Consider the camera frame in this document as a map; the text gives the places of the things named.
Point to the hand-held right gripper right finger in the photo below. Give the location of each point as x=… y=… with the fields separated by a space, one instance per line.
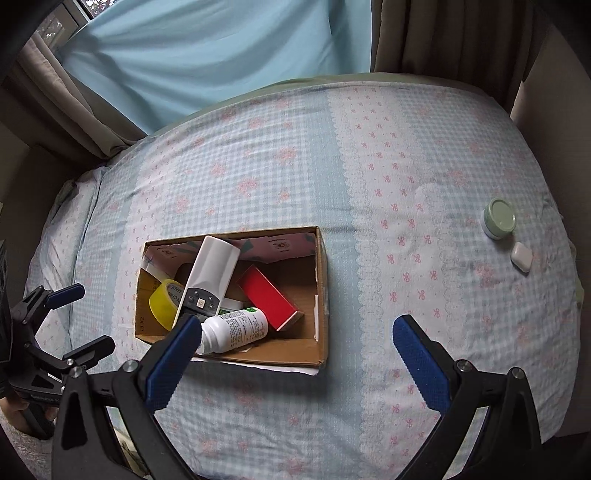
x=422 y=364

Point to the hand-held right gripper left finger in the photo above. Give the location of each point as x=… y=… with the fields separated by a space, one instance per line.
x=173 y=364

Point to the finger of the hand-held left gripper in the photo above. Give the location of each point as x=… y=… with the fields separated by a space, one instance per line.
x=64 y=295
x=90 y=350

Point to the yellow tape roll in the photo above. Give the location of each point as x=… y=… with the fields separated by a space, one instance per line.
x=159 y=300

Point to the white bottle with green label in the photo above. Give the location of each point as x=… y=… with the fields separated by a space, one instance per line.
x=235 y=327

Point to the white remote control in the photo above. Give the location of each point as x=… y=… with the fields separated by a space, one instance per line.
x=212 y=267

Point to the red box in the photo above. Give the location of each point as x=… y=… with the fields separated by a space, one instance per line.
x=265 y=293

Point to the cardboard box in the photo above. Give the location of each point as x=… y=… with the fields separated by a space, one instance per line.
x=295 y=332

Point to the person's left hand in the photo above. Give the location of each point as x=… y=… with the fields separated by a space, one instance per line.
x=11 y=413

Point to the floral pillow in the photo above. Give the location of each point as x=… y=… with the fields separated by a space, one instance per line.
x=69 y=221

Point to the white earbud case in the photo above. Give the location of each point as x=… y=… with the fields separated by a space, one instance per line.
x=521 y=258

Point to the pale green jar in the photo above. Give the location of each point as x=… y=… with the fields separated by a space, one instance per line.
x=499 y=217

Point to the checked floral bed sheet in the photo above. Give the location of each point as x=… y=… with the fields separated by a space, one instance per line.
x=369 y=184

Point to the grey-brown curtain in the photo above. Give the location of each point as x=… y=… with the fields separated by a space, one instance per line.
x=69 y=106
x=438 y=37

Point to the window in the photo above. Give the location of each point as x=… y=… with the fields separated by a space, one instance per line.
x=69 y=14

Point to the light blue hanging cloth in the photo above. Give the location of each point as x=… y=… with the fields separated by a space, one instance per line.
x=207 y=46

